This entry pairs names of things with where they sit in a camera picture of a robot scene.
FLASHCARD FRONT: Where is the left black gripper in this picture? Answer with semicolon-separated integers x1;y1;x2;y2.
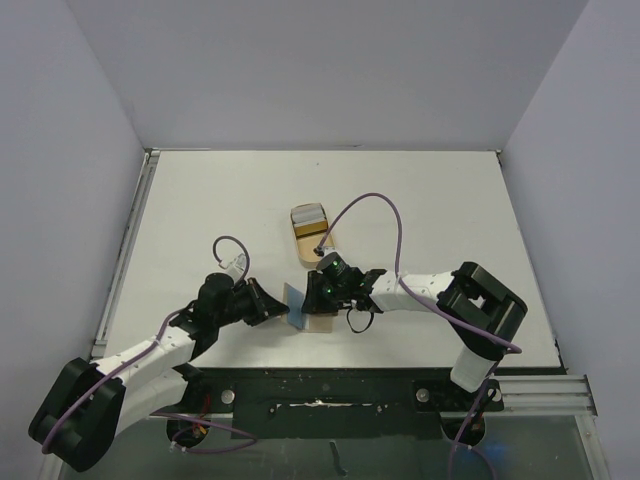
215;276;288;327

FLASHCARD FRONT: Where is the beige leather card holder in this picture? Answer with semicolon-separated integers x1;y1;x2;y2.
282;283;335;334

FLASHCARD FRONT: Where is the stack of credit cards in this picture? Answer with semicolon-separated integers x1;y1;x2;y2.
291;203;326;226

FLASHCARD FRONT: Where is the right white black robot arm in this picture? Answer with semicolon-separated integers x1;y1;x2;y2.
301;252;528;409

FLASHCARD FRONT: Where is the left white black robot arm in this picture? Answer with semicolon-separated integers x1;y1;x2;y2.
28;273;289;472

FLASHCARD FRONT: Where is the tan oval wooden tray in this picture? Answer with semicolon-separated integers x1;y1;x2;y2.
290;211;330;269

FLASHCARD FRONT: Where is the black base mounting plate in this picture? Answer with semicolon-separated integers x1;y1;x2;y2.
163;368;504;442

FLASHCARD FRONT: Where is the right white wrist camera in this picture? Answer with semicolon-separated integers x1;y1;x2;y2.
313;244;336;257

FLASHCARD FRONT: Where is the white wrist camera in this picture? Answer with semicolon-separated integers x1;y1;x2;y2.
313;244;336;257
218;253;247;277

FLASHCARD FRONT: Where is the short black cable loop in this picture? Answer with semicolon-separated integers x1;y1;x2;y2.
345;307;376;335

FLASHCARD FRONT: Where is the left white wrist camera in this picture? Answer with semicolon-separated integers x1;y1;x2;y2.
218;253;247;277

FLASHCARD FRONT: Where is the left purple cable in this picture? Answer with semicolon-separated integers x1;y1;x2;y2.
39;235;259;456

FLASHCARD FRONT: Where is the aluminium extrusion rail left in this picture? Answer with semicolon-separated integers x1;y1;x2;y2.
93;149;160;351

